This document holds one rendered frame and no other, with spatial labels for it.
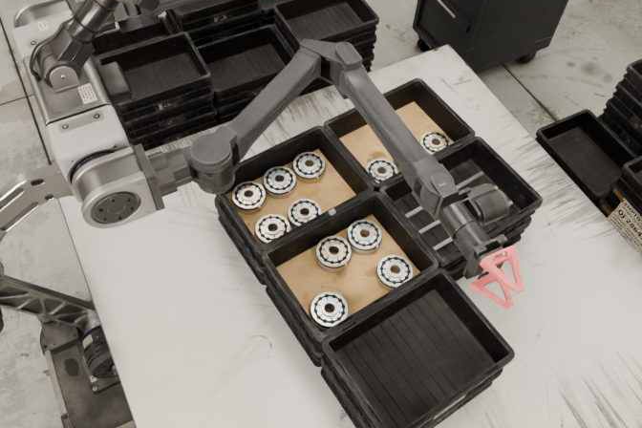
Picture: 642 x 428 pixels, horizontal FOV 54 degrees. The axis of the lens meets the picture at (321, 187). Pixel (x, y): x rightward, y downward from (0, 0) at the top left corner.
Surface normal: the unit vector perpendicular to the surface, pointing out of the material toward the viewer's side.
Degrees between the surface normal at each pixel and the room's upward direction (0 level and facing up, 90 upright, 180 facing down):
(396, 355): 0
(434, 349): 0
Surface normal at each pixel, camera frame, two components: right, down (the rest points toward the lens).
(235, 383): 0.04, -0.57
